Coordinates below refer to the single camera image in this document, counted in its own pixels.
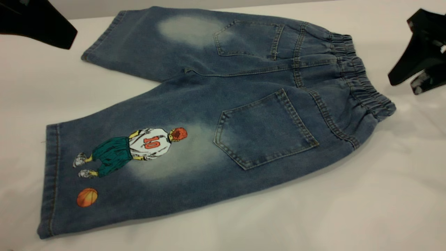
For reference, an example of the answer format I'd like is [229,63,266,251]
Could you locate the blue denim shorts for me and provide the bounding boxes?
[37,6,397,240]

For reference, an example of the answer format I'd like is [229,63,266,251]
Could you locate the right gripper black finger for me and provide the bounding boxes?
[388,33,446,86]
[410,63,446,95]

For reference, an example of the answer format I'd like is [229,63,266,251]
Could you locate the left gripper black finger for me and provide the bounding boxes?
[0,0,78,50]

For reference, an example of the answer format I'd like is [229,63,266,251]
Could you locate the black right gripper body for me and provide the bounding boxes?
[407,9,446,47]

